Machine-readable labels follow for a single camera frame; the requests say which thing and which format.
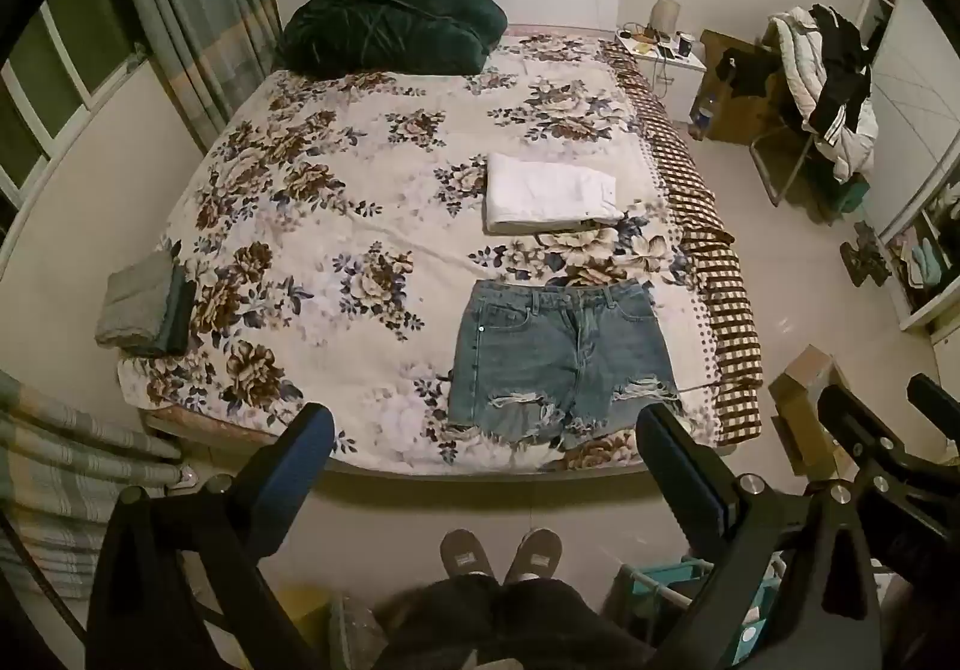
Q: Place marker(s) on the folded dark green cloth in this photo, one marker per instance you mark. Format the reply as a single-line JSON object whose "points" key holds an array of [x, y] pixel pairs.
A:
{"points": [[178, 310]]}

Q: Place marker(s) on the green striped curtain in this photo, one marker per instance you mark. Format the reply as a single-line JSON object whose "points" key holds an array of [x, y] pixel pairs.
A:
{"points": [[67, 467], [191, 10]]}

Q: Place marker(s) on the metal chair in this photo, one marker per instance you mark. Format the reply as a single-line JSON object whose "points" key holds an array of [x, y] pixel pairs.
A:
{"points": [[780, 153]]}

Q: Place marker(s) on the black striped garment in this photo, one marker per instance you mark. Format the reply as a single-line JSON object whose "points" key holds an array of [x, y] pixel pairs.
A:
{"points": [[844, 63]]}

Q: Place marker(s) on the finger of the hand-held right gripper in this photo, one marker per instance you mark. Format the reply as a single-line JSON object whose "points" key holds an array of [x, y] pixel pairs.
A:
{"points": [[934, 394], [862, 426]]}

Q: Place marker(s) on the black garment on box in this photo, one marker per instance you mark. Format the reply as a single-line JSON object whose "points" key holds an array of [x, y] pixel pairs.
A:
{"points": [[746, 74]]}

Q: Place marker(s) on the plastic water bottle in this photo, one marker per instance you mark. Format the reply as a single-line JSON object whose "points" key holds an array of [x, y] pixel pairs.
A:
{"points": [[701, 115]]}

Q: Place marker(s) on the person's right grey slipper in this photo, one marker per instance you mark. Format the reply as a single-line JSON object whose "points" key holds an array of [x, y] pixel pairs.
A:
{"points": [[534, 554]]}

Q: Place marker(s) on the blue denim shorts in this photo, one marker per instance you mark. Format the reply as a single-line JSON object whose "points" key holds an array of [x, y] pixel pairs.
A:
{"points": [[559, 355]]}

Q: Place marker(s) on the clear plastic bag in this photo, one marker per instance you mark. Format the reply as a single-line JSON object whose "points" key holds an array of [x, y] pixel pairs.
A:
{"points": [[360, 629]]}

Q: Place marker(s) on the folded white pants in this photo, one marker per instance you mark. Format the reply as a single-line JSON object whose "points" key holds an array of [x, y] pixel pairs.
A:
{"points": [[551, 194]]}

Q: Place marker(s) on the white nightstand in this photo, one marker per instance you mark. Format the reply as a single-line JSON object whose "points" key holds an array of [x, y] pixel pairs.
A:
{"points": [[679, 74]]}

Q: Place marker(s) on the pair of dark slippers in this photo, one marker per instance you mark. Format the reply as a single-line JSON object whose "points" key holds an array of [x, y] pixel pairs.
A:
{"points": [[866, 254]]}

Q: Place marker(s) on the window with white frame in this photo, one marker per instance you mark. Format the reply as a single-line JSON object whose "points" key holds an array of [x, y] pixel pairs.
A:
{"points": [[60, 78]]}

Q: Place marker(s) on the dark green quilted blanket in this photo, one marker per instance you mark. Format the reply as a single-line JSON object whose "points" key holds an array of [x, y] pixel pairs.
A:
{"points": [[386, 21]]}

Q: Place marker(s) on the white wardrobe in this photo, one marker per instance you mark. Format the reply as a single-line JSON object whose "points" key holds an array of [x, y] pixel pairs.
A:
{"points": [[911, 85]]}

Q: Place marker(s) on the person's grey slipper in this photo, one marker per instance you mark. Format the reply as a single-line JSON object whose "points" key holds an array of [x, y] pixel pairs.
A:
{"points": [[465, 554], [534, 554]]}

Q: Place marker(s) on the yellow container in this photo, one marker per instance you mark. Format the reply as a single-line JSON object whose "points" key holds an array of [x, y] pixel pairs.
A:
{"points": [[304, 610]]}

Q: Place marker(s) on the folded grey cloth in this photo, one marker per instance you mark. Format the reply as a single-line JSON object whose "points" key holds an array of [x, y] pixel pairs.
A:
{"points": [[135, 302]]}

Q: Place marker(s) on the chair piled with jackets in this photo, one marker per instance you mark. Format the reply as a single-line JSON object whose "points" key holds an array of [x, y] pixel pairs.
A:
{"points": [[806, 70]]}

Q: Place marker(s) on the green storage stool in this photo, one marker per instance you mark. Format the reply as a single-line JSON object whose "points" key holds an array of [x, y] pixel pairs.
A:
{"points": [[849, 199]]}

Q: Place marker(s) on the teal storage basket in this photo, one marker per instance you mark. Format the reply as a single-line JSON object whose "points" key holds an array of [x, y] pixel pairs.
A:
{"points": [[675, 584]]}

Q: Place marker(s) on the brown checkered blanket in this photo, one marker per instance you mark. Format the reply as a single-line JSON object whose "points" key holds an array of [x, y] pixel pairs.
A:
{"points": [[709, 250]]}

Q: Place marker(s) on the beige table lamp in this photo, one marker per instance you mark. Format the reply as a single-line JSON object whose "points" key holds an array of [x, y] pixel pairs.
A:
{"points": [[664, 14]]}

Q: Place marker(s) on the person's left grey slipper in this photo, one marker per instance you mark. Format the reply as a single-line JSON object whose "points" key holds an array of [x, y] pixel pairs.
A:
{"points": [[465, 554]]}

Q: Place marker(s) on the large cardboard box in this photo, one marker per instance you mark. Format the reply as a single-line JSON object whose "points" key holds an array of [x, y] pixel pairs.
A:
{"points": [[739, 111]]}

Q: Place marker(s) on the small cardboard box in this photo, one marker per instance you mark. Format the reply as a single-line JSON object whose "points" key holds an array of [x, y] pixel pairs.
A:
{"points": [[806, 389]]}

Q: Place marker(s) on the bed with floral sheet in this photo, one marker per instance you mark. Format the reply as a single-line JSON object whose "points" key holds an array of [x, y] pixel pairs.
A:
{"points": [[330, 220]]}

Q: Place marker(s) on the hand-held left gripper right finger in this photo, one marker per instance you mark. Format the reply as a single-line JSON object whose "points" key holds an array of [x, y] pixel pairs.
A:
{"points": [[679, 467]]}

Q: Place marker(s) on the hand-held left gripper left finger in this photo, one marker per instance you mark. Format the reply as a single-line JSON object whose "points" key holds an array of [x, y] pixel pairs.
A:
{"points": [[304, 449]]}

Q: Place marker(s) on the person's legs in dark trousers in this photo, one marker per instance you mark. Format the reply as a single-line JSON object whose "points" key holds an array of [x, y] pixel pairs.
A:
{"points": [[510, 621]]}

